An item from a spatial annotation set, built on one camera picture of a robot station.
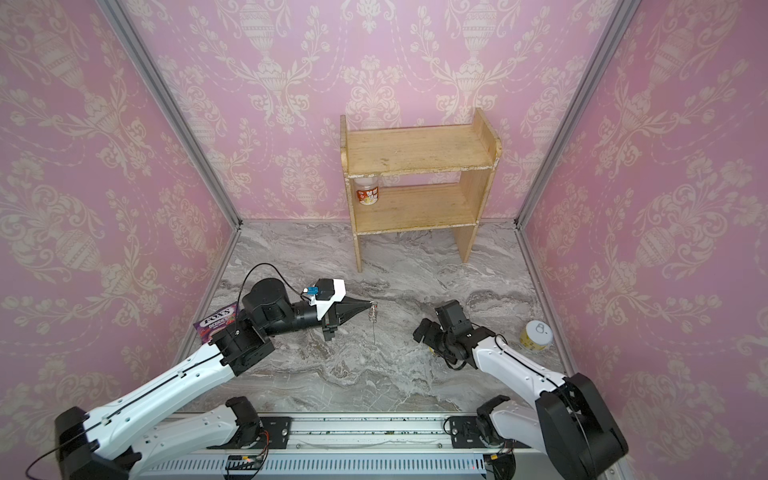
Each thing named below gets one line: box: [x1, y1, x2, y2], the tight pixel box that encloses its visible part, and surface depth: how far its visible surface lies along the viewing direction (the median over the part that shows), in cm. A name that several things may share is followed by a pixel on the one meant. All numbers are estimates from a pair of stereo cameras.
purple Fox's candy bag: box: [193, 302, 239, 344], surface depth 92 cm
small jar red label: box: [354, 177, 379, 206], surface depth 96 cm
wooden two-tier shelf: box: [340, 108, 503, 273], surface depth 86 cm
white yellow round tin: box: [520, 320, 553, 351], surface depth 87 cm
